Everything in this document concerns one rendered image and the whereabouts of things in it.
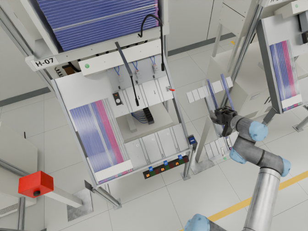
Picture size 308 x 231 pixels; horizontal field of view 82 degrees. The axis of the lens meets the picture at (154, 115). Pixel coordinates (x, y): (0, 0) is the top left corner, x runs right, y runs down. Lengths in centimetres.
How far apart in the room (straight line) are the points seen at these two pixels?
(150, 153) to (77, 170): 118
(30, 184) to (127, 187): 92
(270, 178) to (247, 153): 12
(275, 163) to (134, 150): 77
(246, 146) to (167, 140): 55
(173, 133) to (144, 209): 93
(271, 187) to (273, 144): 160
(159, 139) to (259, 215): 70
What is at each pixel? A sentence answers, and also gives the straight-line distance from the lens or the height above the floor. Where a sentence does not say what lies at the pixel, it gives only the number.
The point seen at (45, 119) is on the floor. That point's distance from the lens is 285.
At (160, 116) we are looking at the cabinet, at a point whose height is 62.
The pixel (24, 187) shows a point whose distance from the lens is 145.
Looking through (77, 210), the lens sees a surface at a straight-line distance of 209.
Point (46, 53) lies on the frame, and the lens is 108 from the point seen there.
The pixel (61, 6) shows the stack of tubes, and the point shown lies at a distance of 95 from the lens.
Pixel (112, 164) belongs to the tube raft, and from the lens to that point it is 122.
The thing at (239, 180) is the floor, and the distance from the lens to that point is 209.
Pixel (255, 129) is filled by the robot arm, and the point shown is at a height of 124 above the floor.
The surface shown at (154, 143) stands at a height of 81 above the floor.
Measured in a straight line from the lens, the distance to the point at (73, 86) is 118.
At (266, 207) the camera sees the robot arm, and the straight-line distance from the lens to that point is 80.
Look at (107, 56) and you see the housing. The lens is 110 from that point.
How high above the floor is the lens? 189
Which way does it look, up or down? 54 degrees down
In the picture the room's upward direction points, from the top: 7 degrees counter-clockwise
